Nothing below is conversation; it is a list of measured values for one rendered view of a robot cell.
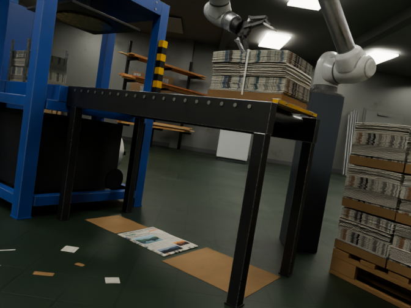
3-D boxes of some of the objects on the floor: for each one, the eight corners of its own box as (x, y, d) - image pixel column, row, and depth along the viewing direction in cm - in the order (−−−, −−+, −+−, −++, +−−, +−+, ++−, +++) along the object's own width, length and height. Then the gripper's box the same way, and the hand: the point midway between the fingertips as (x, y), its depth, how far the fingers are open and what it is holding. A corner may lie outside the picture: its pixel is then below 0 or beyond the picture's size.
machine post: (95, 189, 309) (119, 12, 299) (87, 189, 302) (111, 8, 292) (89, 187, 314) (113, 13, 304) (81, 187, 307) (104, 9, 297)
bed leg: (244, 305, 138) (272, 135, 133) (236, 310, 133) (265, 133, 129) (232, 299, 141) (259, 133, 137) (224, 303, 136) (252, 131, 132)
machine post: (32, 218, 203) (65, -54, 193) (16, 219, 196) (51, -63, 186) (24, 214, 208) (57, -51, 199) (9, 216, 201) (42, -59, 191)
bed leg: (132, 212, 250) (145, 118, 246) (126, 212, 246) (139, 117, 241) (126, 210, 254) (140, 117, 250) (120, 211, 249) (134, 117, 245)
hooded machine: (244, 161, 961) (254, 101, 950) (248, 164, 887) (259, 98, 876) (214, 157, 960) (224, 96, 949) (215, 159, 885) (225, 93, 875)
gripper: (252, 3, 170) (285, 21, 160) (226, 49, 178) (256, 69, 168) (245, -3, 164) (279, 15, 154) (218, 45, 172) (248, 65, 162)
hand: (265, 42), depth 161 cm, fingers open, 13 cm apart
